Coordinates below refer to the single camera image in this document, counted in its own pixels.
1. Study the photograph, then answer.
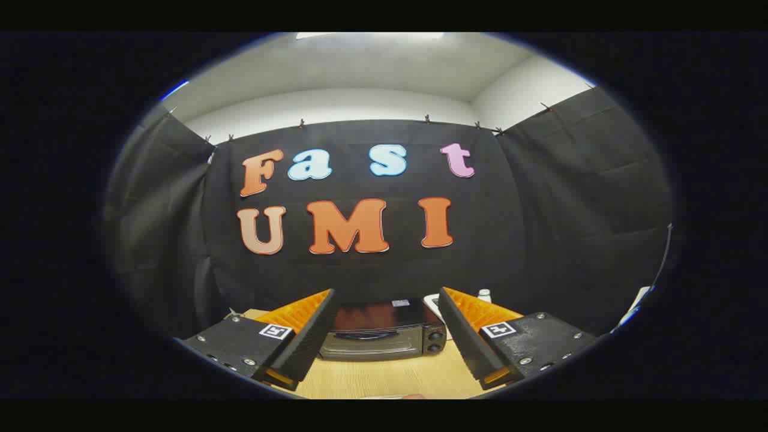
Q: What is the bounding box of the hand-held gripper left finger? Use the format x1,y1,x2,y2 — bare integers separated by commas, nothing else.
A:
174,289,338,392

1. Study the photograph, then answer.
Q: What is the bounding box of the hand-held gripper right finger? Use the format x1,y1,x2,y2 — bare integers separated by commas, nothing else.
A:
438,287,601,391

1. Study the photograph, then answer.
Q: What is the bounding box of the black toaster oven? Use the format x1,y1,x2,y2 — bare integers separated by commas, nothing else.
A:
318,299,448,362

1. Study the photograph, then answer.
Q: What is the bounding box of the white container box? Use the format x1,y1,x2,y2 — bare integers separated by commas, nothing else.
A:
423,293,454,341

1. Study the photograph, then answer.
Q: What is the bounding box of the row of small cloth clips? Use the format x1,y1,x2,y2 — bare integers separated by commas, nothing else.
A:
204,102,554,145

